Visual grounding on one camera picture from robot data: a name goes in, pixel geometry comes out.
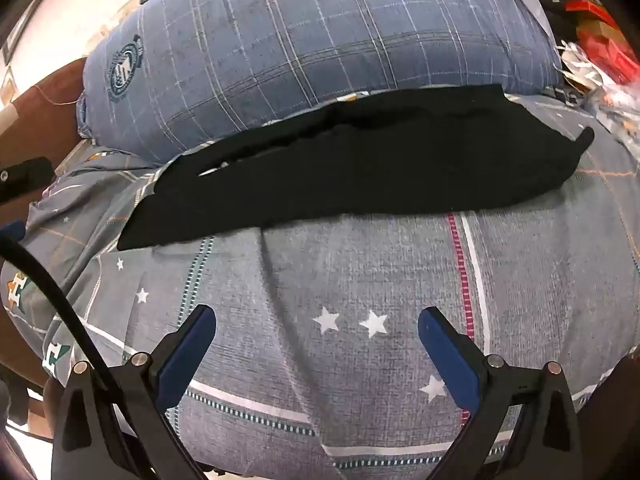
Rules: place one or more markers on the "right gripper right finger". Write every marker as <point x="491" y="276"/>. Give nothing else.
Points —
<point x="522" y="422"/>

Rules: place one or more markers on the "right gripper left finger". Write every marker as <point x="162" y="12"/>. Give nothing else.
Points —
<point x="120" y="430"/>

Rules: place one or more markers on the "black pants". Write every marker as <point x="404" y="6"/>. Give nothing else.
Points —
<point x="398" y="153"/>

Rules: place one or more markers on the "brown wooden headboard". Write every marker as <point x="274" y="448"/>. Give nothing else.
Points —
<point x="41" y="122"/>

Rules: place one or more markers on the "grey star patterned bedsheet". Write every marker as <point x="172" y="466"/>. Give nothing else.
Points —
<point x="317" y="370"/>

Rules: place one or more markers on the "blue plaid pillow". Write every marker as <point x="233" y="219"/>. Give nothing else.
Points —
<point x="177" y="73"/>

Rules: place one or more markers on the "clear plastic bags clutter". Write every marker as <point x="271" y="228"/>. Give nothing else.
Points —
<point x="616" y="106"/>

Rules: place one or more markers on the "red boxes pile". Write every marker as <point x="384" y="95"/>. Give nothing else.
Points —
<point x="603" y="41"/>

